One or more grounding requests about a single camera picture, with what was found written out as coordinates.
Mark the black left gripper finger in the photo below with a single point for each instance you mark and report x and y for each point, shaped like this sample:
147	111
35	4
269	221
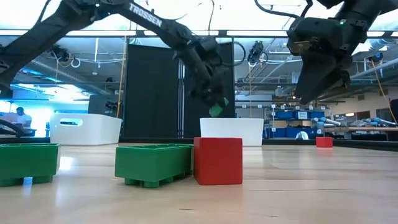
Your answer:
202	96
222	99

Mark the white plastic bin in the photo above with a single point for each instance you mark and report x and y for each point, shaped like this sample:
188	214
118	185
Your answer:
93	130
252	130

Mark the wooden workbench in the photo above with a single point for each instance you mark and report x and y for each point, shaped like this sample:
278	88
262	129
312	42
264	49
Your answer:
357	128

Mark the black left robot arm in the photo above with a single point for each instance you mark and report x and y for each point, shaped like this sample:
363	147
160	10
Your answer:
149	18

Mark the silver background robot arm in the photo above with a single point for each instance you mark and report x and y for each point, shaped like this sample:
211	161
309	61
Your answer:
326	121
381	121

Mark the red small block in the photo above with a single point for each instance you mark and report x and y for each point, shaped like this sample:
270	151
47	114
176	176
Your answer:
217	161
324	142

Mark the green small block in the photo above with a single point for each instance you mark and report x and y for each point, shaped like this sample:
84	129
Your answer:
28	161

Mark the person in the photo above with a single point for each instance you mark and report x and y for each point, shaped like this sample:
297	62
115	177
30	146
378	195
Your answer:
23	118

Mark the blue storage bin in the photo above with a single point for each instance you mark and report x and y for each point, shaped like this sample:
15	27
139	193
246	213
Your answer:
289	132
317	114
302	115
284	114

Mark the black folding partition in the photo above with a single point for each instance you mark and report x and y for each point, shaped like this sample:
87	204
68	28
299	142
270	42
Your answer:
152	99

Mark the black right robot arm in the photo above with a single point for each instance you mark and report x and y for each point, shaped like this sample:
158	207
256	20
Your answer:
363	9

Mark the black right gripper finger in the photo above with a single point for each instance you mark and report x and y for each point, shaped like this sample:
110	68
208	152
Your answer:
317	81
343	79

